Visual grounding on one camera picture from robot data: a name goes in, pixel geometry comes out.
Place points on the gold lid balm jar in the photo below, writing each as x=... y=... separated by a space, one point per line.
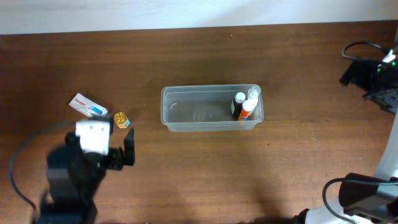
x=121 y=120

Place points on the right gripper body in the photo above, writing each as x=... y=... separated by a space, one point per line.
x=380 y=82

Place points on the white Panadol box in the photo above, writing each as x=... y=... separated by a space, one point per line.
x=87 y=107

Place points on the orange tube white cap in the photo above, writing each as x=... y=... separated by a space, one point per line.
x=247 y=107

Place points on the white spray bottle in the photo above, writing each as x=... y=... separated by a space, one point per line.
x=253 y=97

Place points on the clear plastic container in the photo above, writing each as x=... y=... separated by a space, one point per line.
x=201 y=108

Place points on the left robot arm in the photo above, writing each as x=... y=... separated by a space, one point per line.
x=76 y=168

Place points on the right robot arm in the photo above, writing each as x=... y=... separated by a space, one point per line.
x=357 y=198

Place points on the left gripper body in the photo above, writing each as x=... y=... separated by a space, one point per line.
x=114 y=161

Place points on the black bottle white cap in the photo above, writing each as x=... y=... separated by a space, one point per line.
x=237 y=102

